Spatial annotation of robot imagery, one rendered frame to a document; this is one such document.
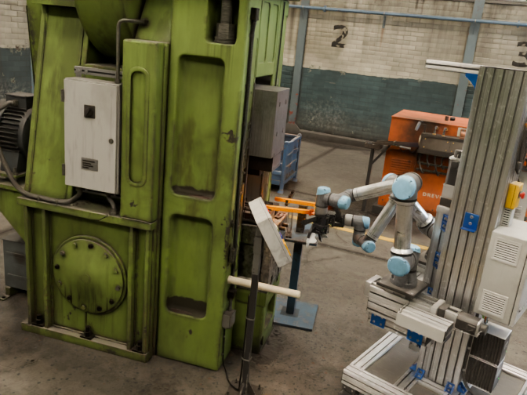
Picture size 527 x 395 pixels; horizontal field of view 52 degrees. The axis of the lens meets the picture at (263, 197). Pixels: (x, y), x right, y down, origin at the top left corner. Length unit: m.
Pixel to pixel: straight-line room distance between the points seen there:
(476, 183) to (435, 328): 0.78
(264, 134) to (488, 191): 1.27
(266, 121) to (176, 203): 0.72
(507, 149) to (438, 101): 7.89
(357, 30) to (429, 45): 1.41
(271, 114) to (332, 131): 8.12
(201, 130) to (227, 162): 0.25
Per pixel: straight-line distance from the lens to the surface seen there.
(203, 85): 3.08
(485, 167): 2.98
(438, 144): 6.62
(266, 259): 3.43
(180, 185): 3.23
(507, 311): 3.09
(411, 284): 3.09
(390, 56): 10.91
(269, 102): 3.17
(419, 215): 3.52
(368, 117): 11.05
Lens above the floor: 2.09
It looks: 17 degrees down
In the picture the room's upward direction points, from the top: 6 degrees clockwise
